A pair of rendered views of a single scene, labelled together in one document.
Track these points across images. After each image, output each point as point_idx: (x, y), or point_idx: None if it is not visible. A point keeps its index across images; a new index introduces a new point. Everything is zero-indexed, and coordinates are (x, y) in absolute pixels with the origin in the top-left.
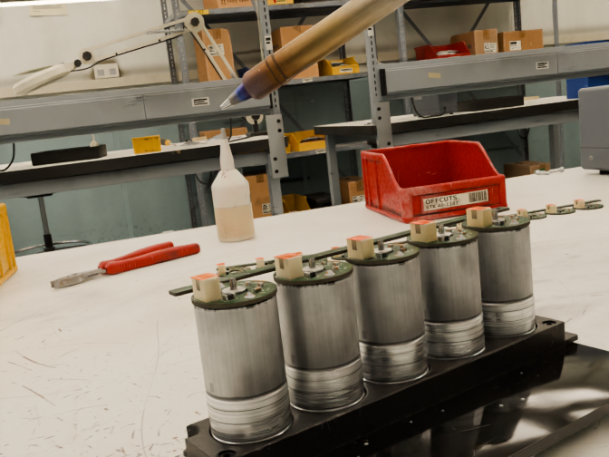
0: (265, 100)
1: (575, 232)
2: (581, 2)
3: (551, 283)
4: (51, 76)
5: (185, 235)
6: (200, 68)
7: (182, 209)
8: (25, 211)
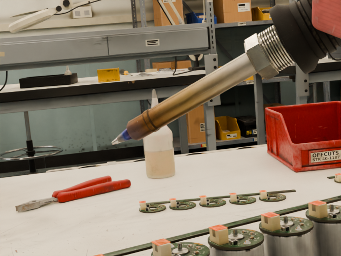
0: (205, 42)
1: None
2: None
3: None
4: (37, 19)
5: (123, 168)
6: (156, 11)
7: None
8: (14, 121)
